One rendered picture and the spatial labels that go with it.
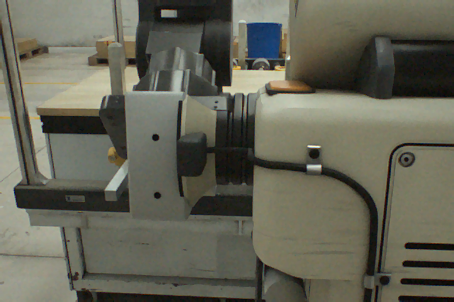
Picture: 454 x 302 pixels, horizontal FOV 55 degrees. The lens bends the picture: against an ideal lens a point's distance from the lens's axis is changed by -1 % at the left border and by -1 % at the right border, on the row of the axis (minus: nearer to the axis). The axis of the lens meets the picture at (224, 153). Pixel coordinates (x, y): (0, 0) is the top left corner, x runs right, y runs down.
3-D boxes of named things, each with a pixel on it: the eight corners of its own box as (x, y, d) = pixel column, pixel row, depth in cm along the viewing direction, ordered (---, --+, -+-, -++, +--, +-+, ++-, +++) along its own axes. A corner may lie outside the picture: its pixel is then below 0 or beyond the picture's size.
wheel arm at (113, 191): (118, 204, 111) (116, 188, 110) (105, 203, 112) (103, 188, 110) (154, 144, 152) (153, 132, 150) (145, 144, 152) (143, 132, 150)
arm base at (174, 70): (95, 108, 38) (235, 110, 37) (113, 40, 42) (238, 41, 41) (120, 159, 45) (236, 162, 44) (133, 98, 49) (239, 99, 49)
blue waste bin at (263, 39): (283, 74, 655) (285, 23, 628) (244, 73, 658) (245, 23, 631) (281, 66, 709) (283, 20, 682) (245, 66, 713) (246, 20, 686)
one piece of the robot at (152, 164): (186, 224, 37) (185, 92, 35) (129, 222, 38) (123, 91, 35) (200, 187, 47) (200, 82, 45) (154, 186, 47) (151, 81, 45)
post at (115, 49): (132, 197, 139) (118, 44, 122) (121, 197, 140) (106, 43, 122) (135, 192, 143) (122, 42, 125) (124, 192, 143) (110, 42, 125)
